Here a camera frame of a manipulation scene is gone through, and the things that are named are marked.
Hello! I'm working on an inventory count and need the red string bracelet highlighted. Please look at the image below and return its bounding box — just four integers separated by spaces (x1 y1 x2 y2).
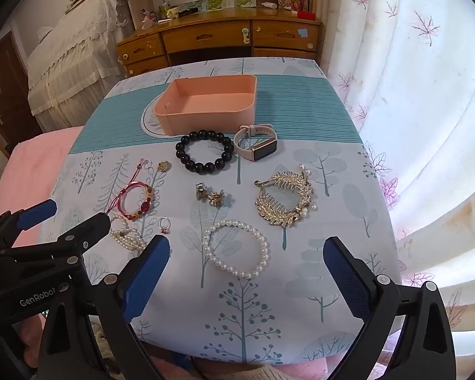
110 168 154 221

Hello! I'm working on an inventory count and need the white pearl bracelet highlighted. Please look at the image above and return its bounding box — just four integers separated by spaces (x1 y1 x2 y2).
203 219 270 280

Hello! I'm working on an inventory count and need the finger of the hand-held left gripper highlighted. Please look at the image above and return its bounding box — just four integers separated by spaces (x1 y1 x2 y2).
0 212 111 263
0 200 58 246

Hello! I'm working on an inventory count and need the gold pearl hair comb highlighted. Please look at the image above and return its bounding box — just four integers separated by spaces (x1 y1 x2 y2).
254 164 318 229

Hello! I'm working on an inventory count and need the white lace furniture cover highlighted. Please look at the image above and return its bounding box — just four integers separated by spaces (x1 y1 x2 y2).
26 0 136 132

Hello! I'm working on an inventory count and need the pink plastic box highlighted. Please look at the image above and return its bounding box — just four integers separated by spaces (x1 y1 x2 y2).
154 74 258 135

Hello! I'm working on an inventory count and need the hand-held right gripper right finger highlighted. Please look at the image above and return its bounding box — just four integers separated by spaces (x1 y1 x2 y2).
322 236 458 380

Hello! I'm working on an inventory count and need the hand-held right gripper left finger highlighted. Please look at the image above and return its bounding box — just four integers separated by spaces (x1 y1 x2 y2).
37 234 171 380

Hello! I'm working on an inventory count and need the pink bedsheet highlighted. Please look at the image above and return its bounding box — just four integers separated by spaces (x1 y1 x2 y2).
0 124 86 254

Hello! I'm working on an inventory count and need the brown wooden door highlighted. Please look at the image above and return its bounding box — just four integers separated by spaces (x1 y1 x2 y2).
0 32 42 145

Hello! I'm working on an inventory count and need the white floral curtain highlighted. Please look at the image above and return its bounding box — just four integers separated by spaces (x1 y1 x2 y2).
319 0 475 365

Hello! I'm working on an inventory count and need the small pearl bracelet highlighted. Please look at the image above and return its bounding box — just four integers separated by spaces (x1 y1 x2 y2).
109 214 148 251

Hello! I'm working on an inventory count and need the black bead bracelet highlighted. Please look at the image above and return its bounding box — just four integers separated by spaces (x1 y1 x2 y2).
175 129 235 174

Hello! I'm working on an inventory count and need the wooden dresser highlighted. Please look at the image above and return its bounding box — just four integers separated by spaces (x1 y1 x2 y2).
116 8 324 79

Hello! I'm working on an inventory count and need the pink smartwatch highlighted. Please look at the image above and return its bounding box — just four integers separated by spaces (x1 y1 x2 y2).
233 124 278 162

